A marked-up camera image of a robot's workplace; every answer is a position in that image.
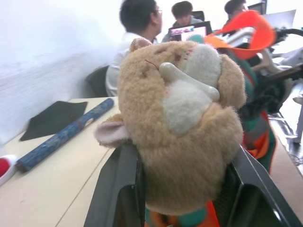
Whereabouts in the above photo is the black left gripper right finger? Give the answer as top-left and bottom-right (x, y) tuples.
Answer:
(212, 144), (303, 227)

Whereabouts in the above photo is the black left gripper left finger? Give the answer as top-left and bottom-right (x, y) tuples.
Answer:
(84, 144), (146, 227)

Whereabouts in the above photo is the tan plush animal toy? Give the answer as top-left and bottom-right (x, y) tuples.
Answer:
(94, 10), (278, 227)

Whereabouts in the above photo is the person with dark hair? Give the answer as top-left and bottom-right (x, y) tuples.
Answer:
(223, 0), (250, 25)

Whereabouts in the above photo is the blue rolled tube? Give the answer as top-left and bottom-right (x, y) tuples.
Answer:
(16, 98), (115, 174)

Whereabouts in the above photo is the laptop with colourful screen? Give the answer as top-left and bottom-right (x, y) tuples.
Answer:
(168, 21), (213, 43)

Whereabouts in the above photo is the black mat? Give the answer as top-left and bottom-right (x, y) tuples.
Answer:
(19, 101), (89, 142)

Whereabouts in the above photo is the person in grey hoodie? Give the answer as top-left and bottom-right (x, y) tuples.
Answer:
(162, 0), (205, 43)

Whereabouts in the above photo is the red and white object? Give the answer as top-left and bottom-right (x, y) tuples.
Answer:
(0, 154), (18, 187)

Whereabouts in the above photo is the black office chair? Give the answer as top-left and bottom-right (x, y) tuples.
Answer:
(85, 65), (111, 98)

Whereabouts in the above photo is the man in white shirt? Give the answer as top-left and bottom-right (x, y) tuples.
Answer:
(105, 0), (164, 97)

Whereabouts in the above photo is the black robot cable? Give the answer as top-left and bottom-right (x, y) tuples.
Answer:
(285, 27), (303, 38)

